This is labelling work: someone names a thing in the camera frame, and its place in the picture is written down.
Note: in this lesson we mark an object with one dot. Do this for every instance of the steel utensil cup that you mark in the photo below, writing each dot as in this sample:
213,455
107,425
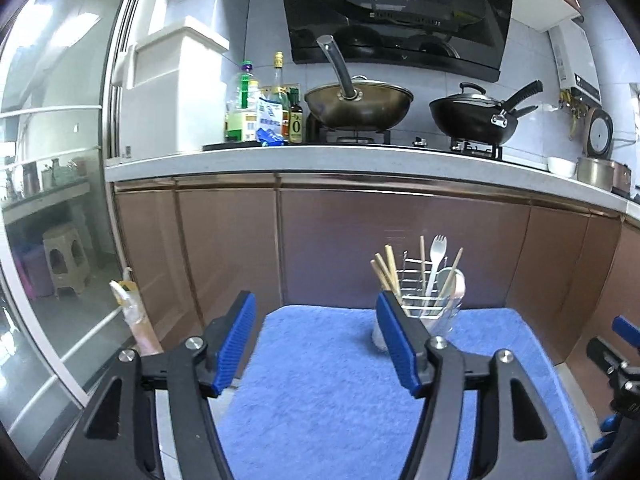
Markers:
442,321

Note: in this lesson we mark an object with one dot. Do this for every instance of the steel pot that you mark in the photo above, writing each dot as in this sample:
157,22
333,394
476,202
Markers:
595,175

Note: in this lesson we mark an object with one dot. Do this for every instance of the glass pan lid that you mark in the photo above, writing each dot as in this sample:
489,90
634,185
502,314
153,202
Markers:
470,99

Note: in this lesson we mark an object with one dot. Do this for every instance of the white water heater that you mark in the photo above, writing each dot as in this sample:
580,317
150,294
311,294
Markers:
575,60

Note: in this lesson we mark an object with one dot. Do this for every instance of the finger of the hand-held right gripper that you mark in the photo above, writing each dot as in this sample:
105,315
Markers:
627,330

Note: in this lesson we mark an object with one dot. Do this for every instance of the yellow gas valve pipes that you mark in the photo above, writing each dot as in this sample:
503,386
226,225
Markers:
575,110

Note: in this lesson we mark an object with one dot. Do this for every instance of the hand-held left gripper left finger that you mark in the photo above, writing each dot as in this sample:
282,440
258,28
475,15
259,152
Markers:
235,345

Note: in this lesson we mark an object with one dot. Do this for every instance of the blue towel mat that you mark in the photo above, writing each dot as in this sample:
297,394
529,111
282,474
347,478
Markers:
325,400

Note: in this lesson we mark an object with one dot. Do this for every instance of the white pipe casing box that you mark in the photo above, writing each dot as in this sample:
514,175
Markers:
175,95

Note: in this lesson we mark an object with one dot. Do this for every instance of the beige plastic stool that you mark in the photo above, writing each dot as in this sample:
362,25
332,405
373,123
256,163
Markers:
65,260

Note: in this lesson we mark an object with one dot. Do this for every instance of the black frying pan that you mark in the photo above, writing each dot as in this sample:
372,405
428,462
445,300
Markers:
470,122

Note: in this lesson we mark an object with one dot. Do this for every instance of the person's right hand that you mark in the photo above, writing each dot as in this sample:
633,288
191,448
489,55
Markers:
607,447

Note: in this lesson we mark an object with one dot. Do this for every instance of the white and blue salt bag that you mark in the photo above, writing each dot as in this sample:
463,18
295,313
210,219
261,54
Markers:
269,120

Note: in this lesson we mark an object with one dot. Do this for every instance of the purple bin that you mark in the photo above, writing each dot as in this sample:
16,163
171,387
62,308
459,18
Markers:
35,272

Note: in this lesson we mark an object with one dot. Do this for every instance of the steel wok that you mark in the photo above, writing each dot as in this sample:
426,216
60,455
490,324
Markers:
360,105

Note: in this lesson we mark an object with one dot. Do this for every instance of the sliding glass door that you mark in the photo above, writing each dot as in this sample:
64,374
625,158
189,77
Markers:
60,110

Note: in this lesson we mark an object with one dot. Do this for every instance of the clear bottle yellow cap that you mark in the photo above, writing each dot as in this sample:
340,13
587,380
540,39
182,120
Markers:
280,80

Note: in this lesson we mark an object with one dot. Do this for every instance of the wooden chopstick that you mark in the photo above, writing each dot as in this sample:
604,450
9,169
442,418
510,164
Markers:
422,255
386,271
391,262
381,274
456,260

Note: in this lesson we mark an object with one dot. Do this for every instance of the white bowl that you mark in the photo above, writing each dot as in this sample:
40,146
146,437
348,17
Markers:
561,166

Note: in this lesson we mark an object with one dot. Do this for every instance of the black range hood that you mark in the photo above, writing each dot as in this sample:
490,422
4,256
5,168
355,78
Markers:
395,20

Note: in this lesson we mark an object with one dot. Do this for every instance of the white plastic fork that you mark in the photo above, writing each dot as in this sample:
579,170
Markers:
439,245

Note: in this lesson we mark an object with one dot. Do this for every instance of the yellow capped oil bottle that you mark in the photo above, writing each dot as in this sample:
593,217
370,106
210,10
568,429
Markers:
254,92

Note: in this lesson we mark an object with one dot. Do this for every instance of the dark oil bottle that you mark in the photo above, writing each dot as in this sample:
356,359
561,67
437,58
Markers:
296,122

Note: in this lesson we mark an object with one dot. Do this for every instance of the green label bottle purple cap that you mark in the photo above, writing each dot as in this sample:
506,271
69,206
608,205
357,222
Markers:
242,110

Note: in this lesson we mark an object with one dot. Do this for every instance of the black gas stove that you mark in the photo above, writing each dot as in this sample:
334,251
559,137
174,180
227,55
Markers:
400,146

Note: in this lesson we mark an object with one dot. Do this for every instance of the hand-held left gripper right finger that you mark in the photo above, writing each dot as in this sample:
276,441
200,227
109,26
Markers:
400,345

